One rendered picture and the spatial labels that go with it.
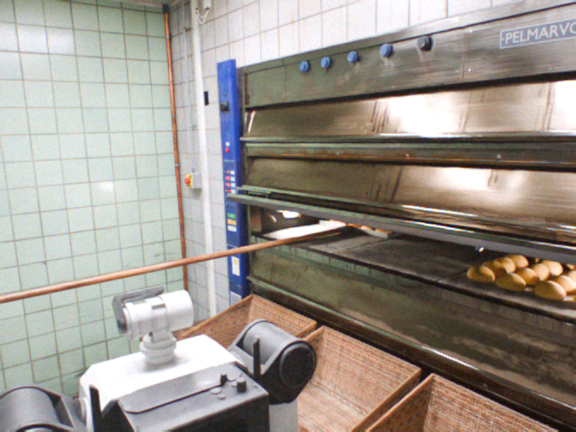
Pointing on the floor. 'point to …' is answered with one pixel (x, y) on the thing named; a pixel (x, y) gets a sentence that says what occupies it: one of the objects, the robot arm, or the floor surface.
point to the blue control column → (232, 165)
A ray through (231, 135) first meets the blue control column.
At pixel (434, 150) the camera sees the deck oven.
